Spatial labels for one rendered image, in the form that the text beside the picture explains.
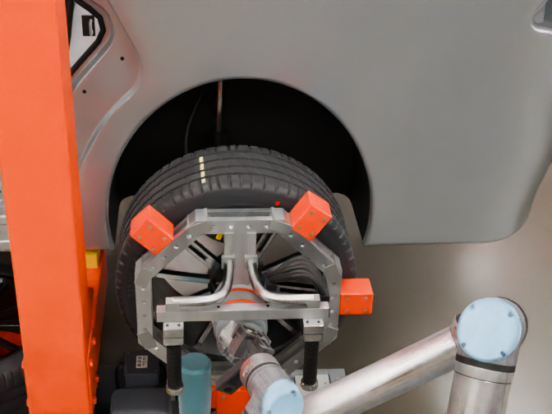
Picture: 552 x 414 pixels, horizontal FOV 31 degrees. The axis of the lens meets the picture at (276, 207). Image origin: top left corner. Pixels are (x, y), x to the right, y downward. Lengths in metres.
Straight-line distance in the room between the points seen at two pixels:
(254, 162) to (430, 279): 1.83
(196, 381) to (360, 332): 1.46
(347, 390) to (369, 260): 2.28
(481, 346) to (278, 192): 0.85
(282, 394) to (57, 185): 0.74
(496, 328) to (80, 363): 1.19
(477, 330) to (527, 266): 2.62
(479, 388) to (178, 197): 1.00
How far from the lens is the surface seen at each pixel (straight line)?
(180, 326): 2.40
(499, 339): 1.90
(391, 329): 4.00
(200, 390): 2.64
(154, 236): 2.50
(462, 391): 1.94
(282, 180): 2.59
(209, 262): 2.67
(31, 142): 2.32
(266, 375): 2.09
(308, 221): 2.50
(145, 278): 2.57
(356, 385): 2.14
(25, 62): 2.23
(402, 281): 4.29
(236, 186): 2.53
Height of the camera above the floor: 2.40
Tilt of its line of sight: 30 degrees down
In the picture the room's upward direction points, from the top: 2 degrees clockwise
